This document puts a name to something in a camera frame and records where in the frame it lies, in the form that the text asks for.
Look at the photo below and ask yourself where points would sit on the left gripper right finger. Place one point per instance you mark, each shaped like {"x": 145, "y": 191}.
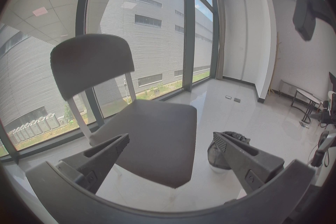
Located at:
{"x": 246, "y": 165}

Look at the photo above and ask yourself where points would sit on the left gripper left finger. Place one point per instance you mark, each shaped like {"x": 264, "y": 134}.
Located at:
{"x": 99, "y": 157}

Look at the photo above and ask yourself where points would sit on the black plastic bag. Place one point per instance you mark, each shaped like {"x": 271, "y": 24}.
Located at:
{"x": 216, "y": 157}

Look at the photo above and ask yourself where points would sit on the small round table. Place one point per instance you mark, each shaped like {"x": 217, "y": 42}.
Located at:
{"x": 307, "y": 94}

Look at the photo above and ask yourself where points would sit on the window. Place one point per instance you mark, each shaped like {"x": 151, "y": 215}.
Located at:
{"x": 187, "y": 34}

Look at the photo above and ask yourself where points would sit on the grey chair with white frame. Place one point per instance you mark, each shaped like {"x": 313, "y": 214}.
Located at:
{"x": 157, "y": 133}

